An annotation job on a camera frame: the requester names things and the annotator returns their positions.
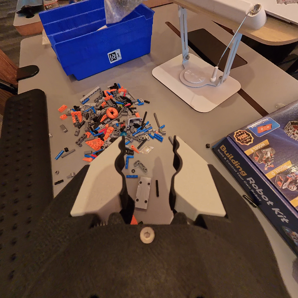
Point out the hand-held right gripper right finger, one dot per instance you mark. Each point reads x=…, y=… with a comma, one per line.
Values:
x=197, y=186

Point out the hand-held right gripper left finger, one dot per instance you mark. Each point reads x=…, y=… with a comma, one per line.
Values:
x=100, y=186

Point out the pile of building pieces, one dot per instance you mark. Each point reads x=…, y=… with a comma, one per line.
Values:
x=100, y=121

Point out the black axle piece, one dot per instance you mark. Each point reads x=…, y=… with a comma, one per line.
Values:
x=157, y=188

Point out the grey plate piece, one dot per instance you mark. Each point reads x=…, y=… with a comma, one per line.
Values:
x=142, y=193

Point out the grey angled beam piece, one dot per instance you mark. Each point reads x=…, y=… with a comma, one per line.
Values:
x=141, y=165

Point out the black beam piece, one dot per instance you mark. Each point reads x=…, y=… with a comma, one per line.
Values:
x=250, y=200

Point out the robot kit box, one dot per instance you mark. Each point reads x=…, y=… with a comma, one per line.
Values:
x=267, y=163

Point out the white book stand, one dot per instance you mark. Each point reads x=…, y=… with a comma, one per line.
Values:
x=197, y=93

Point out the blue plastic bin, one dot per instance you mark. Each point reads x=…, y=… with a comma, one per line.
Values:
x=88, y=53

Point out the black chair armrest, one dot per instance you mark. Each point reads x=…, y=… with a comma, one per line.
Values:
x=28, y=71

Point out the wooden pillar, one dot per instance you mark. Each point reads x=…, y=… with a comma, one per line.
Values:
x=7, y=67

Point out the clear plastic bag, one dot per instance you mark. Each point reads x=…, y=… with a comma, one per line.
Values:
x=118, y=11

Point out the instruction booklet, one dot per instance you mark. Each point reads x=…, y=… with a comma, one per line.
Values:
x=286, y=11

